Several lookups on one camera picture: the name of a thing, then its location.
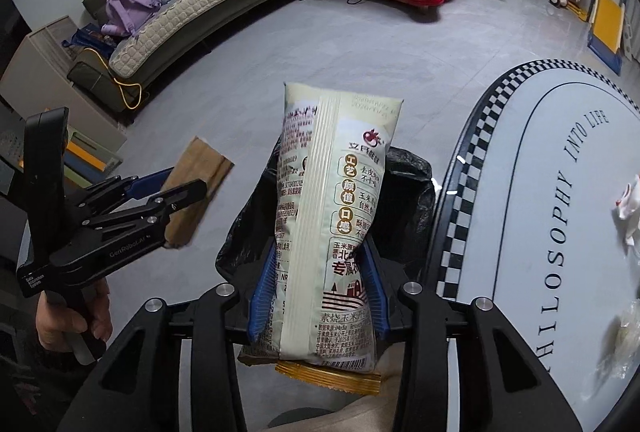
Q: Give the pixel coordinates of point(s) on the crumpled white tissue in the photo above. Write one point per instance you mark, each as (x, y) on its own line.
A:
(631, 212)

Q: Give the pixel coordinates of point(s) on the purple backpack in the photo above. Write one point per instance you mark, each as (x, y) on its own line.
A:
(127, 4)

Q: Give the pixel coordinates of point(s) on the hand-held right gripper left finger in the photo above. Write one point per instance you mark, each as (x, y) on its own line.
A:
(263, 297)

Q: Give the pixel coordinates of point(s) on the person's left hand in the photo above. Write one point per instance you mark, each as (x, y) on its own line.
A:
(100, 312)

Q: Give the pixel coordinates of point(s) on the brown paper bag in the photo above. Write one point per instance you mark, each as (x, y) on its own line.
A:
(200, 162)

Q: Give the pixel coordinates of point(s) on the black trash bag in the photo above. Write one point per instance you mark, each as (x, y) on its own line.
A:
(410, 212)

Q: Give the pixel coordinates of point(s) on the cream snack bag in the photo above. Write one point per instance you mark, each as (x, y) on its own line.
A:
(320, 212)

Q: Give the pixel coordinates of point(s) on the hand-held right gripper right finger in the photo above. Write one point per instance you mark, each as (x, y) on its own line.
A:
(374, 292)

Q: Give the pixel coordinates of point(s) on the yellow blue toddler slide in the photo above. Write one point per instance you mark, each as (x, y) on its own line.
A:
(607, 22)

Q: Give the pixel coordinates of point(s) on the clear plastic wrapper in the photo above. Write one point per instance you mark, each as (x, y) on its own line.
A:
(622, 337)

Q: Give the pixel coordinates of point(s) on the grey quilted sofa mat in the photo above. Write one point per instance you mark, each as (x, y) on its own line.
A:
(200, 7)

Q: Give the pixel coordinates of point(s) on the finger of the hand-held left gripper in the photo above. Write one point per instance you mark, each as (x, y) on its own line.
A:
(147, 182)
(185, 194)

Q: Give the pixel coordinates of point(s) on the blue bag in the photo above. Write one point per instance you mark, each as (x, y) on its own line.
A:
(87, 34)

